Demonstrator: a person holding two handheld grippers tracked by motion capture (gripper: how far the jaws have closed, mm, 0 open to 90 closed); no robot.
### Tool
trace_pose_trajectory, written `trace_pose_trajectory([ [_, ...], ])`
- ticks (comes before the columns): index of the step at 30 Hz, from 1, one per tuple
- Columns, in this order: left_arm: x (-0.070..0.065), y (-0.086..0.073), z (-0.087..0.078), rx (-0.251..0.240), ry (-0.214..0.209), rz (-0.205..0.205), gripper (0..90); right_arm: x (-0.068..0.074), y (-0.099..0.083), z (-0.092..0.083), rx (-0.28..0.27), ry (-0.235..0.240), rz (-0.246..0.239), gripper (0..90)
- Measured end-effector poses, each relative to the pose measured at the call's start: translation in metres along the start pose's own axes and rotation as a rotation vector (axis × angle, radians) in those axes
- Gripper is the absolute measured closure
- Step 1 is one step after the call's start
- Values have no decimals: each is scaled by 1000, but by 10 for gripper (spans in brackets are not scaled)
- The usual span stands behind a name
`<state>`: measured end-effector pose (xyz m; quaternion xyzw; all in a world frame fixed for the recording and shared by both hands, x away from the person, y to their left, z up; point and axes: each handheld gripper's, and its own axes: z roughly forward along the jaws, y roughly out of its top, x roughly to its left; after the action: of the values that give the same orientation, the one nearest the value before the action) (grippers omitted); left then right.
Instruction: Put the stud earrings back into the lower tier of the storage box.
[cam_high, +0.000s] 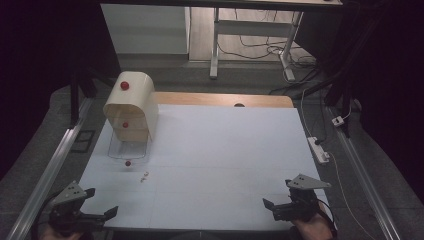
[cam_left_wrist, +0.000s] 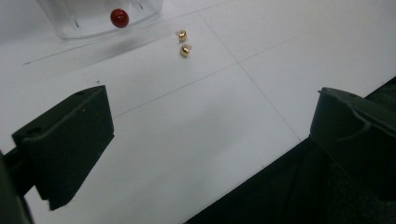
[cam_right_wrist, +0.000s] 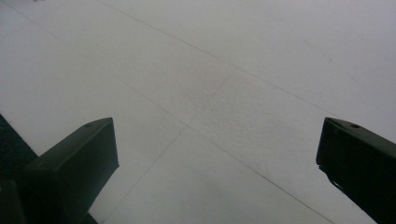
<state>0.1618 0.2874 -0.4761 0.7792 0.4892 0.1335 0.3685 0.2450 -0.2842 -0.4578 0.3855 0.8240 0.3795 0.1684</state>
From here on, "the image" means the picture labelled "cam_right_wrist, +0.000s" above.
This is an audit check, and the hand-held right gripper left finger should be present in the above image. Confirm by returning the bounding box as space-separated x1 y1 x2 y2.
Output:
19 117 120 224

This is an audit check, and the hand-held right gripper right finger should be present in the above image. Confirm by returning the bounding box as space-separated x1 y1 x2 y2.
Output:
316 117 396 224

